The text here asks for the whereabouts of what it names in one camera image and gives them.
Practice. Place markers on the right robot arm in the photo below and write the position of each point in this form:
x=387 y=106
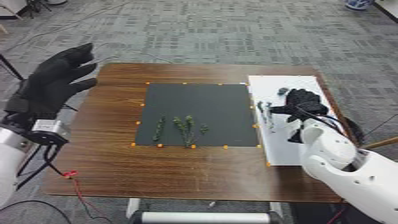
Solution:
x=348 y=173

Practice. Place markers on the pale grey bar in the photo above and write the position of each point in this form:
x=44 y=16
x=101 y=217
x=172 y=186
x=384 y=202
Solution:
x=204 y=218

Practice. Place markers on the small green sprig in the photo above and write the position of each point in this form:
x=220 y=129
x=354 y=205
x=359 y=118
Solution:
x=203 y=129

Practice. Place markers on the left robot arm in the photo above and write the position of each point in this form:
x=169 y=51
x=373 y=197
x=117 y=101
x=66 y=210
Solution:
x=18 y=160

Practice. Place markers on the white table leg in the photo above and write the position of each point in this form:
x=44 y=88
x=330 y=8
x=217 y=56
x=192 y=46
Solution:
x=275 y=206
x=131 y=206

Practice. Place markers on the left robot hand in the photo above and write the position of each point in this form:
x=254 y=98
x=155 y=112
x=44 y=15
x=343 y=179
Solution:
x=50 y=86

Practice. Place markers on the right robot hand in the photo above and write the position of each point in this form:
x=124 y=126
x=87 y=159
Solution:
x=304 y=100

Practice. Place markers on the dark mat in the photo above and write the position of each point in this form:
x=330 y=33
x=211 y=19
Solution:
x=201 y=113

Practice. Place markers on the white sheet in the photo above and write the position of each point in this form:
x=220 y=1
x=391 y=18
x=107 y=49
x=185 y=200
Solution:
x=284 y=146

